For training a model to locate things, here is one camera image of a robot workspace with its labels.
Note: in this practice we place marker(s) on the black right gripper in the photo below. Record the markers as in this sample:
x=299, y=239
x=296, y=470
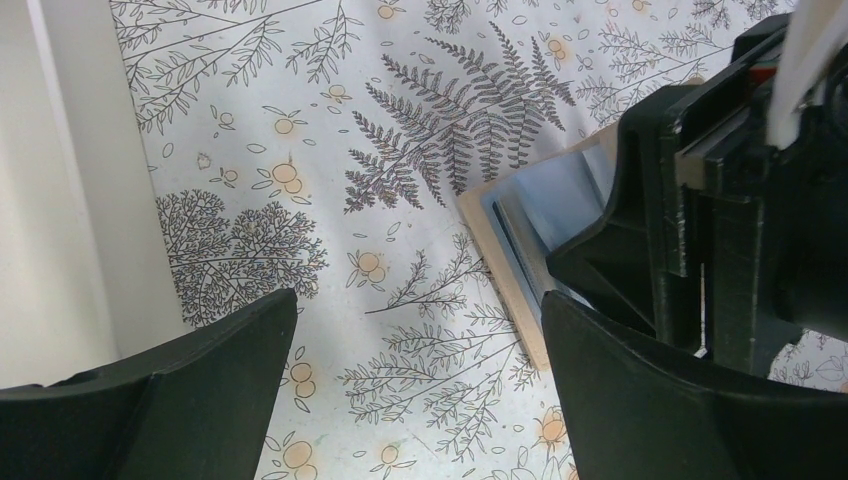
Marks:
x=753, y=197

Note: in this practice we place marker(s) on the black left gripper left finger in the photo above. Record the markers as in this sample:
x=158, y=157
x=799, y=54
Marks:
x=196, y=407

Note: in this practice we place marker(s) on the floral patterned table mat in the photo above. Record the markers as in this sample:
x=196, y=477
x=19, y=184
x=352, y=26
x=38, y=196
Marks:
x=322, y=146

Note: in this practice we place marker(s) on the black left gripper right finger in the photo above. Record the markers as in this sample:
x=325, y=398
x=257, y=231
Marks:
x=636, y=408

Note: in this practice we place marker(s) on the long white plastic tray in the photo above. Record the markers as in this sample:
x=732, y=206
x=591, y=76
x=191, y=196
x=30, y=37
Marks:
x=85, y=279

